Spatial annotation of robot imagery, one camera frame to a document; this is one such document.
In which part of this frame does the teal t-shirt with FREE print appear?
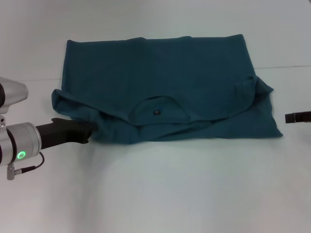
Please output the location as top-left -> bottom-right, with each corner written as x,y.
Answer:
51,34 -> 284,146

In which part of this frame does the dark left gripper cable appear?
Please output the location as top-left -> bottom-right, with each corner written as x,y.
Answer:
19,152 -> 45,173

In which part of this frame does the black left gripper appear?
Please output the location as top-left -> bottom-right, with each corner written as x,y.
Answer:
35,117 -> 96,150

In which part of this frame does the silver left cable plug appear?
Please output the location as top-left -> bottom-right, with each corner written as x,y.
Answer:
6,164 -> 22,181

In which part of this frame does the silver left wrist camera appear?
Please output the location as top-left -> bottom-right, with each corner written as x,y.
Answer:
0,77 -> 29,115

